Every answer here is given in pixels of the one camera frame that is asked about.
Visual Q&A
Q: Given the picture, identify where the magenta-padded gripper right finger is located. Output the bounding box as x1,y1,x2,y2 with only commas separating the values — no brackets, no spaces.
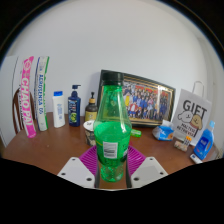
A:
125,145,169,189

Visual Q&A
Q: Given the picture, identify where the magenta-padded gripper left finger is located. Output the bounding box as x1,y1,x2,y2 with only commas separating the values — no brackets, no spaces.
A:
57,144,101,189

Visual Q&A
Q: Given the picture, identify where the green plastic drink bottle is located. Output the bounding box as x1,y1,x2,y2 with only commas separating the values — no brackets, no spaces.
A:
93,71,133,183

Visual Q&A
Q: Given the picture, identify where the small green packet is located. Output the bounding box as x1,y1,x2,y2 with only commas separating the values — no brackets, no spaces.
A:
129,128,142,138

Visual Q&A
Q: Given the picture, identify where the blue tissue pack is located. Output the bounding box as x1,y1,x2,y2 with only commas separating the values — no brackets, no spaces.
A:
152,119,175,142

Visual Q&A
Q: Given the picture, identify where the small white flat device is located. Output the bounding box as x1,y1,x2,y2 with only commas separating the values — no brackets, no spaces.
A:
189,153,203,164

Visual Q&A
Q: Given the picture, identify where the small colourful packet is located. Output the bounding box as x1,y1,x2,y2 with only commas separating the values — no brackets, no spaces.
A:
184,134,193,147

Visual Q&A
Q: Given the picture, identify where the dark blue pump bottle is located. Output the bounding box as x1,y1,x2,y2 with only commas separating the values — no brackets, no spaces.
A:
67,84,82,128

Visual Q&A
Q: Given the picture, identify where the brown pump bottle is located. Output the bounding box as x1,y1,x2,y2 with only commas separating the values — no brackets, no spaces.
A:
84,91,99,123

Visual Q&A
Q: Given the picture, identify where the white bottle with blue cap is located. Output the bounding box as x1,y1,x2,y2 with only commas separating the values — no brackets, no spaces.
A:
52,90,67,129

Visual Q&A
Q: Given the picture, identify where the blue detergent bottle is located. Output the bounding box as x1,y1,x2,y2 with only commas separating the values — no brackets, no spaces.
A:
193,120,216,161

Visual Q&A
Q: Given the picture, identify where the framed group picture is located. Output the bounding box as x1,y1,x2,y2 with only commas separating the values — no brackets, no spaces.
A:
97,69,177,128

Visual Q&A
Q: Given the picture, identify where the white paper gift bag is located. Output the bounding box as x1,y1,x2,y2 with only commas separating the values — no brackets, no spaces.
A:
171,80,213,141

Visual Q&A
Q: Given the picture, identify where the white and green long box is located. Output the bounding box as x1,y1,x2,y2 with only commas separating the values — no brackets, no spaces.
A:
33,55,50,132

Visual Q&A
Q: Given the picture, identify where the pink long box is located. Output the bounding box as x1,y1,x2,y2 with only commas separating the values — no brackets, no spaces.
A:
19,55,38,139

